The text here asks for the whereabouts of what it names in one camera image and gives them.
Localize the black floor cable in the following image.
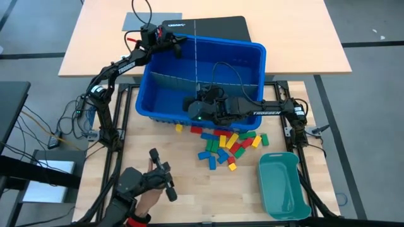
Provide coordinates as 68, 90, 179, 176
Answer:
21, 104, 54, 135
56, 99, 83, 140

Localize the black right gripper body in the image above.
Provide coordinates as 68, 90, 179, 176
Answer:
187, 96, 238, 126

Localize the black horizontal bar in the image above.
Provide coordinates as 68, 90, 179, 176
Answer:
0, 154, 81, 190

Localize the long yellow block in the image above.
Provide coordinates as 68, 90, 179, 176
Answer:
225, 132, 240, 150

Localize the blue ring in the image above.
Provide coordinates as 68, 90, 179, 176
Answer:
335, 192, 348, 207

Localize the black closed laptop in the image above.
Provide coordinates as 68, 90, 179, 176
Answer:
161, 15, 253, 44

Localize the large blue plastic bin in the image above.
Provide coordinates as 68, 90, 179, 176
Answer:
134, 33, 268, 133

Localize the person's hand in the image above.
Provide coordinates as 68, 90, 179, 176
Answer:
134, 157, 165, 219

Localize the black camera cable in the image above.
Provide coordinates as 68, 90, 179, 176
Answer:
209, 61, 264, 103
123, 0, 154, 54

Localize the black power strip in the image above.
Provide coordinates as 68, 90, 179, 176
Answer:
75, 93, 89, 119

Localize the short grey slotted divider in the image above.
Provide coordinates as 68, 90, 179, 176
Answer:
193, 18, 199, 99

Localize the teal plastic basket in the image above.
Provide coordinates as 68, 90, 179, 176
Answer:
257, 151, 312, 221

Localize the long grey slotted divider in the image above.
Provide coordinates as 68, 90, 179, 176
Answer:
149, 71, 263, 95

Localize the black right camera cable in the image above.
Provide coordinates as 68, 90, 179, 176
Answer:
209, 61, 264, 103

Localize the black power adapter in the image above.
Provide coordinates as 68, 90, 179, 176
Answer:
47, 134, 63, 150

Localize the person's red wristband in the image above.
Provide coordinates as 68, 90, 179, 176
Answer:
126, 212, 152, 227

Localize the black left camera cable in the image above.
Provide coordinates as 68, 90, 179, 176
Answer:
123, 0, 154, 54

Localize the black pointed lever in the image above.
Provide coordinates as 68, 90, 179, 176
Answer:
307, 124, 331, 136

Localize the black side desk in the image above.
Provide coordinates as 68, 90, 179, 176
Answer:
0, 81, 32, 146

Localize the black cable hose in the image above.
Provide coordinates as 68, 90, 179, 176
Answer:
296, 175, 340, 221
74, 151, 122, 226

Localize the white flat box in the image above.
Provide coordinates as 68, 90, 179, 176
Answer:
21, 160, 76, 204

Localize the flat grey sheet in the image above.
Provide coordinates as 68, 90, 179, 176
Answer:
122, 11, 183, 32

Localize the grey metal mount bracket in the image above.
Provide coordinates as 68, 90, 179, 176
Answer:
283, 125, 299, 137
82, 129, 126, 139

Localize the orange floor cable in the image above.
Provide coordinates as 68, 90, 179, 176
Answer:
20, 109, 83, 151

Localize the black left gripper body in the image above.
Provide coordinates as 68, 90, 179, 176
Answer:
148, 30, 174, 50

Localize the blue coiled cable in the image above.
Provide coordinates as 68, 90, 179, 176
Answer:
85, 103, 97, 129

